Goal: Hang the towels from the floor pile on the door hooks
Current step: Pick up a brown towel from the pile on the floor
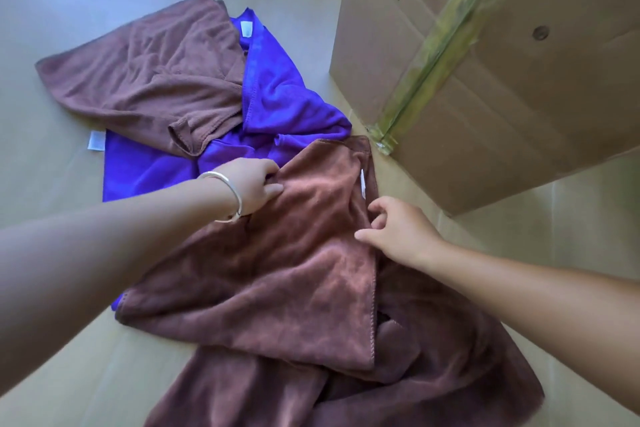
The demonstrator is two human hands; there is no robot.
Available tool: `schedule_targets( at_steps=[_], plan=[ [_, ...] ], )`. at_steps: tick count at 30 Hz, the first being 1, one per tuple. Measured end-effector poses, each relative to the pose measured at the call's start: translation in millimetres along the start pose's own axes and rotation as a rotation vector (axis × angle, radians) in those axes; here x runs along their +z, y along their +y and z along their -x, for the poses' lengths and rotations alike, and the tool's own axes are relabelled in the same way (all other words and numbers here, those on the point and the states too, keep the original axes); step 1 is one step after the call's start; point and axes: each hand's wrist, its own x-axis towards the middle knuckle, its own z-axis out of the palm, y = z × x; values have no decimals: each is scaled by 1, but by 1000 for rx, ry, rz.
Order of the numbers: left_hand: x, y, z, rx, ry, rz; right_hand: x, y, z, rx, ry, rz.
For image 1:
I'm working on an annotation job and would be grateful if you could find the brown towel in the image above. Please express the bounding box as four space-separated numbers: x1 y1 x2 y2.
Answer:
35 0 249 158
115 135 545 427

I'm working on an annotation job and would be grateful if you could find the person's right hand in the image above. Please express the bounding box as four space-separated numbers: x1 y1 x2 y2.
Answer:
353 196 449 275

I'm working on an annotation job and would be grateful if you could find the person's left hand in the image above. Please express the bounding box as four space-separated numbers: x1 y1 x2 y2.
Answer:
212 157 285 218

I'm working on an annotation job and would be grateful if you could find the person's right forearm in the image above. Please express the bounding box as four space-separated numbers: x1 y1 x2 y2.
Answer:
425 241 640 415

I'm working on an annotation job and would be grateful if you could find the silver bracelet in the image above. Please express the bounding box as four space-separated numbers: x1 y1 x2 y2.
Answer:
198 170 245 224

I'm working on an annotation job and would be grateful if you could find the person's left forearm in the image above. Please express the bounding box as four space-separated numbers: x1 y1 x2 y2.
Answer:
0 173 241 382

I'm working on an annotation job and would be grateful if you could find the brown cardboard box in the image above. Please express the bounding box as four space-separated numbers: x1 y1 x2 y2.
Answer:
329 0 640 216

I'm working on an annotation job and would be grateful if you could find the purple towel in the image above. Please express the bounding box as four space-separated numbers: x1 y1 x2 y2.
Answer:
102 6 353 312

